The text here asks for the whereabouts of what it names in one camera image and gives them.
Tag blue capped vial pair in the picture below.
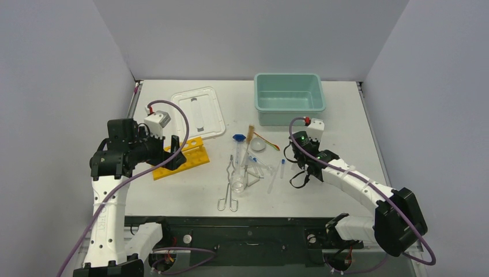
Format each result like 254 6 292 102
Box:
249 155 274 175

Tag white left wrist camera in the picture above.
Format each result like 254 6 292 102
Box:
144 108 171 139

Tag red yellow plastic spatula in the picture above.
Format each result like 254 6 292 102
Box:
254 132 280 151

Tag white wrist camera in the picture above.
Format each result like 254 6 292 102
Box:
304 117 325 143
144 108 171 139

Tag white plastic bin lid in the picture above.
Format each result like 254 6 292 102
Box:
171 87 225 140

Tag teal plastic bin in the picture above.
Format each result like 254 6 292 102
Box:
254 73 326 126

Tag blue funnel on stem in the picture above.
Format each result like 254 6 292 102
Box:
232 134 246 169

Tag glass watch dish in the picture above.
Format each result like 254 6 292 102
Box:
250 137 266 152

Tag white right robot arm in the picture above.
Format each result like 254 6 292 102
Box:
289 131 427 257

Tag metal crucible tongs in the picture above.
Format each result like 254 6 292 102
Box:
217 155 239 212

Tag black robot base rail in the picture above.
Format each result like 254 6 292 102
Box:
125 216 363 267

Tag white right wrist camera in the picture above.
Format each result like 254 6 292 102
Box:
304 117 325 143

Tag small glass beaker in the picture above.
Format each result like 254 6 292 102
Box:
231 174 247 193

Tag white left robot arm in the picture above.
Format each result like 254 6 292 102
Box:
73 118 189 276

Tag brown test tube brush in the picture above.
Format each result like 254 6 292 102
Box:
242 124 255 165

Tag yellow test tube rack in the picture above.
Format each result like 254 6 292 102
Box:
152 137 211 181

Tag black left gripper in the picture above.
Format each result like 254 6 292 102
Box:
129 126 186 170

